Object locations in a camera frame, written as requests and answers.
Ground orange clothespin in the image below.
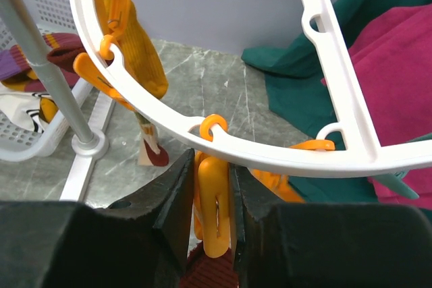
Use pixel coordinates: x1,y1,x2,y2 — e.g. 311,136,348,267
94,0,132,39
248,139,335,203
72,34,138,111
192,114,232,259

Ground yellow sock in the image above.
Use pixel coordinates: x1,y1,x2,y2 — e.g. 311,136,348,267
104,0,168,99

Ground beige sock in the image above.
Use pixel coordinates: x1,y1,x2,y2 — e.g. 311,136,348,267
135,113,169,167

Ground pink garment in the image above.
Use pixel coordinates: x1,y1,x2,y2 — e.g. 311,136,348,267
320,3,432,201

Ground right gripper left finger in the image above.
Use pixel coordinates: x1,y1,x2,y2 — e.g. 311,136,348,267
1,149,195,287

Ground white plastic basket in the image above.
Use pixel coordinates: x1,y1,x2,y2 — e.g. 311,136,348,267
1,0,76,162

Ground white round clip hanger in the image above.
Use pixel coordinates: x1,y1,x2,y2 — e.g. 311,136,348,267
67,0,432,179

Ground green garment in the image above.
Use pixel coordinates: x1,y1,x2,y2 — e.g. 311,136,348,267
241,0,432,203

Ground white sock black stripes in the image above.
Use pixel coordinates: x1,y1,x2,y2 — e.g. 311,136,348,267
1,92,47,134

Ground orange sock in basket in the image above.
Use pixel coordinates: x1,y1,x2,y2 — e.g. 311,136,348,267
40,97,58,123

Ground maroon orange striped sock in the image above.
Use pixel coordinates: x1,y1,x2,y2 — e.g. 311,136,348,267
179,243,239,288

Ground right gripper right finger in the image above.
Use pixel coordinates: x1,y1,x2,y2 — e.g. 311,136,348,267
229,165,431,287

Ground silver white clothes rack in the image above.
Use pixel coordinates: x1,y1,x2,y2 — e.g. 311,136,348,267
1,0,114,202

